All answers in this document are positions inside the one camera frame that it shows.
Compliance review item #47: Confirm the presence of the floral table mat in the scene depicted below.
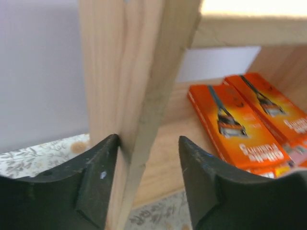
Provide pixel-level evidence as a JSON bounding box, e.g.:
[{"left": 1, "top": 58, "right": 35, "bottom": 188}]
[{"left": 0, "top": 134, "right": 192, "bottom": 230}]

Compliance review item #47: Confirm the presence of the wooden two-tier shelf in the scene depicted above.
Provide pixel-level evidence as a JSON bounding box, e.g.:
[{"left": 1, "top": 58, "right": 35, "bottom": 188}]
[{"left": 79, "top": 0, "right": 307, "bottom": 230}]

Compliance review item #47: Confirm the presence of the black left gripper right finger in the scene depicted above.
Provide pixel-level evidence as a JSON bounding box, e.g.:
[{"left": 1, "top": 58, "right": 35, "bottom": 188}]
[{"left": 178, "top": 136, "right": 307, "bottom": 230}]

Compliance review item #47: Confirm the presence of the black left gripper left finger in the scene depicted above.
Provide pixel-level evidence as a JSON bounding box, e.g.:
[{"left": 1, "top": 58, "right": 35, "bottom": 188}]
[{"left": 0, "top": 134, "right": 119, "bottom": 230}]

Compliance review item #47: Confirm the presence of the orange Gillette razor box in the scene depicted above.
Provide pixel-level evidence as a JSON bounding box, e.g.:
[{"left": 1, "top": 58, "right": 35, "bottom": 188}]
[
  {"left": 188, "top": 84, "right": 292, "bottom": 178},
  {"left": 224, "top": 73, "right": 307, "bottom": 168}
]

